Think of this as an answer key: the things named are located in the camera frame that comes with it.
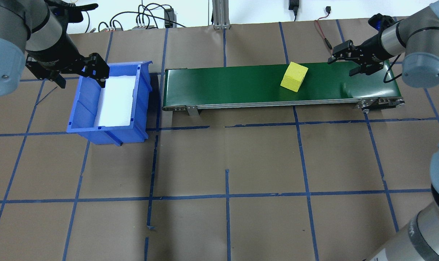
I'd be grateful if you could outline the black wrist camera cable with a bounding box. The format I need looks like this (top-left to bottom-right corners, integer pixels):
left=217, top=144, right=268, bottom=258
left=383, top=54, right=404, bottom=84

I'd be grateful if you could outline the green conveyor belt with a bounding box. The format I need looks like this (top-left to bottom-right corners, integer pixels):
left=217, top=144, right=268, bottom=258
left=162, top=61, right=405, bottom=117

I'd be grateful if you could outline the aluminium frame post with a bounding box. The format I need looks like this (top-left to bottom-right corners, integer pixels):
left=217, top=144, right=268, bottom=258
left=212, top=0, right=230, bottom=29

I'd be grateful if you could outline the yellow foam block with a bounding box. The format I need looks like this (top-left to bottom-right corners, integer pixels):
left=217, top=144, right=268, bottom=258
left=280, top=62, right=309, bottom=92

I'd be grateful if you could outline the red conveyor wire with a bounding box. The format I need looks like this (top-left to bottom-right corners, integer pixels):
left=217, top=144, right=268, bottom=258
left=315, top=14, right=330, bottom=42

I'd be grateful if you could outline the black power adapter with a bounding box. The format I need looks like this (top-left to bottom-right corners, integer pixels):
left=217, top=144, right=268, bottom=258
left=163, top=7, right=177, bottom=28

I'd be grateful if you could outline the blue plastic storage bin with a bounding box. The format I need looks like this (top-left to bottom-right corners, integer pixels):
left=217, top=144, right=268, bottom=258
left=66, top=61, right=154, bottom=146

